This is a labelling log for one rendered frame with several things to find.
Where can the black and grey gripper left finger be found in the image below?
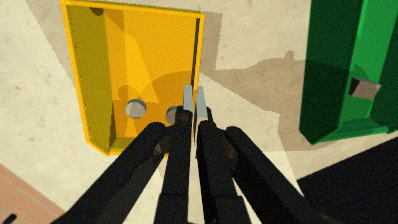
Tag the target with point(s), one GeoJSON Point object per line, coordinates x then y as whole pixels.
{"type": "Point", "coordinates": [112, 196]}

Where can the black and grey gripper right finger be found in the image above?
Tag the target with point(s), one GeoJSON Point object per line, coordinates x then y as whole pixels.
{"type": "Point", "coordinates": [223, 154]}

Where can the yellow bin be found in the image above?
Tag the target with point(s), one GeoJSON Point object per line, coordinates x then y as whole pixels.
{"type": "Point", "coordinates": [127, 52]}

